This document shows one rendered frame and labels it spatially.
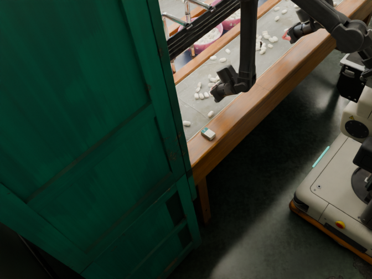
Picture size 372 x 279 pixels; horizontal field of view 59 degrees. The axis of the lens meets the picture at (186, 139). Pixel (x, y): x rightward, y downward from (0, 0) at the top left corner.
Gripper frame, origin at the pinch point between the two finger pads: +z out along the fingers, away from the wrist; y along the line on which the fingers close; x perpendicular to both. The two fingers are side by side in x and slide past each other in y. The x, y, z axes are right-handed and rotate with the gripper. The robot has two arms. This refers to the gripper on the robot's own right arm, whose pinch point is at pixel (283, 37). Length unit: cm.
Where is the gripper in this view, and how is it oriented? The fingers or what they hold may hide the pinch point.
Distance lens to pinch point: 182.0
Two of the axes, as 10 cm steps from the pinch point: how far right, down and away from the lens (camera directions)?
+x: 5.6, 7.8, 2.8
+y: -6.9, 6.2, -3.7
